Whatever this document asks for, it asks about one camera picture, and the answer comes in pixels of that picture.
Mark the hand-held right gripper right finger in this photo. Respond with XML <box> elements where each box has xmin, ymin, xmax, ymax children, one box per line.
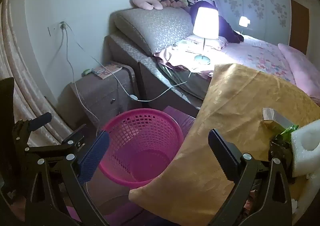
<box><xmin>207</xmin><ymin>129</ymin><xmax>293</xmax><ymax>226</ymax></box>

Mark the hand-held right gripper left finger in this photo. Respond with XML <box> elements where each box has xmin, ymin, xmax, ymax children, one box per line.
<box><xmin>25</xmin><ymin>130</ymin><xmax>110</xmax><ymax>226</ymax></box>

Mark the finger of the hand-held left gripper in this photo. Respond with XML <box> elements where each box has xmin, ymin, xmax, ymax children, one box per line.
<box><xmin>14</xmin><ymin>112</ymin><xmax>53</xmax><ymax>141</ymax></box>
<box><xmin>25</xmin><ymin>124</ymin><xmax>87</xmax><ymax>156</ymax></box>

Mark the pink plastic basket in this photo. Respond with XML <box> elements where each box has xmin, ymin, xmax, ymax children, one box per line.
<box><xmin>98</xmin><ymin>108</ymin><xmax>185</xmax><ymax>189</ymax></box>

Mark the dark wrapper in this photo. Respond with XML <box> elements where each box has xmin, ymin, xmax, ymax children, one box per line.
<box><xmin>269</xmin><ymin>135</ymin><xmax>293</xmax><ymax>164</ymax></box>

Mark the grey foil pouch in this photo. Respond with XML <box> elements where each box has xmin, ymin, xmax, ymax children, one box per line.
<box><xmin>262</xmin><ymin>107</ymin><xmax>293</xmax><ymax>130</ymax></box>

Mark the green packet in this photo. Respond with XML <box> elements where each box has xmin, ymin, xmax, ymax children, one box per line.
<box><xmin>279</xmin><ymin>125</ymin><xmax>299</xmax><ymax>140</ymax></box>

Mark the white foam block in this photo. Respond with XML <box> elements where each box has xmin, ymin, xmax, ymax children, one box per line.
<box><xmin>290</xmin><ymin>119</ymin><xmax>320</xmax><ymax>179</ymax></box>

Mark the upholstered nightstand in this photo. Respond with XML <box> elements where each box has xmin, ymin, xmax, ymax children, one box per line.
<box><xmin>58</xmin><ymin>62</ymin><xmax>137</xmax><ymax>129</ymax></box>

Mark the golden floral tablecloth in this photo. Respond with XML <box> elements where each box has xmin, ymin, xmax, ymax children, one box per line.
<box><xmin>128</xmin><ymin>64</ymin><xmax>320</xmax><ymax>226</ymax></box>

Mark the purple stool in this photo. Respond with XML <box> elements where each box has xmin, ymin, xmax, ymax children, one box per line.
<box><xmin>162</xmin><ymin>106</ymin><xmax>197</xmax><ymax>139</ymax></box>

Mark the pink floor mat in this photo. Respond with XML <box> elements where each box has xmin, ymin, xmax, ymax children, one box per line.
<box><xmin>66</xmin><ymin>205</ymin><xmax>84</xmax><ymax>226</ymax></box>

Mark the colourful book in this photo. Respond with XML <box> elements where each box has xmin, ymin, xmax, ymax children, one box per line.
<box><xmin>92</xmin><ymin>64</ymin><xmax>123</xmax><ymax>79</ymax></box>

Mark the grey-green satin sheet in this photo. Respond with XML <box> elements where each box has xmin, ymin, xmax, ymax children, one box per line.
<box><xmin>157</xmin><ymin>62</ymin><xmax>213</xmax><ymax>100</ymax></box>

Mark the pink floral bedsheet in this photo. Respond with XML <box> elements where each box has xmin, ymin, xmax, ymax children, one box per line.
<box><xmin>154</xmin><ymin>34</ymin><xmax>295</xmax><ymax>84</ymax></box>

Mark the pink floral pillow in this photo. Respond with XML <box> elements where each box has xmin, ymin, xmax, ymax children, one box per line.
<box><xmin>184</xmin><ymin>34</ymin><xmax>228</xmax><ymax>50</ymax></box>

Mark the pink quilt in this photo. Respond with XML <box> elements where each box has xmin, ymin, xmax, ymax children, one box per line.
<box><xmin>277</xmin><ymin>43</ymin><xmax>320</xmax><ymax>105</ymax></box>

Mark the dark purple plush toy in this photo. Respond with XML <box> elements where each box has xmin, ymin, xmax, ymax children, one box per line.
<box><xmin>189</xmin><ymin>1</ymin><xmax>244</xmax><ymax>43</ymax></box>

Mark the white table lamp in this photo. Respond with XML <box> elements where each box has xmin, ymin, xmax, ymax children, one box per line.
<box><xmin>192</xmin><ymin>7</ymin><xmax>220</xmax><ymax>64</ymax></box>

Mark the grey patterned headboard cushion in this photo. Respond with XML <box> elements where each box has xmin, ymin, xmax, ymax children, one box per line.
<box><xmin>110</xmin><ymin>7</ymin><xmax>194</xmax><ymax>56</ymax></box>

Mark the floral sliding door wardrobe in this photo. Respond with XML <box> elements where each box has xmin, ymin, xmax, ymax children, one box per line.
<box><xmin>214</xmin><ymin>0</ymin><xmax>293</xmax><ymax>48</ymax></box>

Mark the brown wooden door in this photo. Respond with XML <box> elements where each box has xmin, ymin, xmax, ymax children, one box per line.
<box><xmin>290</xmin><ymin>0</ymin><xmax>307</xmax><ymax>55</ymax></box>

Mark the pink neck pillow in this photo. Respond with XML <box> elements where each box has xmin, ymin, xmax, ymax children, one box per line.
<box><xmin>132</xmin><ymin>0</ymin><xmax>164</xmax><ymax>10</ymax></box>

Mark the white lamp cable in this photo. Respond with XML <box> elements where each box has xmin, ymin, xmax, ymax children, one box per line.
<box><xmin>65</xmin><ymin>28</ymin><xmax>195</xmax><ymax>102</ymax></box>

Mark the white charger cable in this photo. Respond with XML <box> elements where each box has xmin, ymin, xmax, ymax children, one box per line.
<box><xmin>61</xmin><ymin>29</ymin><xmax>100</xmax><ymax>122</ymax></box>

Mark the white wall socket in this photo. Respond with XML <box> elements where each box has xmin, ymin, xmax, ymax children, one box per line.
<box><xmin>47</xmin><ymin>21</ymin><xmax>67</xmax><ymax>36</ymax></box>

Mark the upholstered bed frame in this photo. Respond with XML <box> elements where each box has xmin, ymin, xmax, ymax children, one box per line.
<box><xmin>104</xmin><ymin>34</ymin><xmax>213</xmax><ymax>116</ymax></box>

